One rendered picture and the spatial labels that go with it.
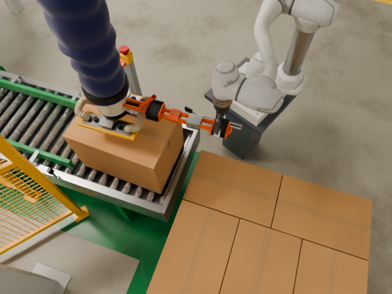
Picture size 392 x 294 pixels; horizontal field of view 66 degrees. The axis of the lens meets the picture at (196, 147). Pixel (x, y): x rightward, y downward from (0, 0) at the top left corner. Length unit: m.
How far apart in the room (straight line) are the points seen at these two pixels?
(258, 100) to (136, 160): 0.84
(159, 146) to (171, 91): 1.53
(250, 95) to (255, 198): 1.03
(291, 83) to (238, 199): 0.82
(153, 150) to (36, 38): 2.79
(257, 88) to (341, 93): 2.39
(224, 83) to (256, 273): 1.20
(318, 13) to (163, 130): 1.00
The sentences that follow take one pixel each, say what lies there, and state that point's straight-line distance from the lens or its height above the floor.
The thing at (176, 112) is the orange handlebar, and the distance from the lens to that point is 1.54.
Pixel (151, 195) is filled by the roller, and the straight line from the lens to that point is 2.06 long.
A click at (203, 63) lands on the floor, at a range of 3.48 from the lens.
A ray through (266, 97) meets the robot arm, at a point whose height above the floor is 1.57.
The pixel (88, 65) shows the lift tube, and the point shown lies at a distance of 1.36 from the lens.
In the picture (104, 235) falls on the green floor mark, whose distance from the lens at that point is 2.64.
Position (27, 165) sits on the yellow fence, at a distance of 1.93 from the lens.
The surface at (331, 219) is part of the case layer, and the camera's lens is 2.17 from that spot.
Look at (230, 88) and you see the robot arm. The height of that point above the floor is 1.56.
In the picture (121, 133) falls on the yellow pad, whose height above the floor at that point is 1.09.
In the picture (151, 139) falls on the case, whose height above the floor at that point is 0.95.
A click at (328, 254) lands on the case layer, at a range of 2.10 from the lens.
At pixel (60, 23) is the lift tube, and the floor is 1.75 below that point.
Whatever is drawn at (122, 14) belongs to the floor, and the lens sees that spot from 4.21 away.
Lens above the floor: 2.46
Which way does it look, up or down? 61 degrees down
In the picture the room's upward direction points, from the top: 1 degrees counter-clockwise
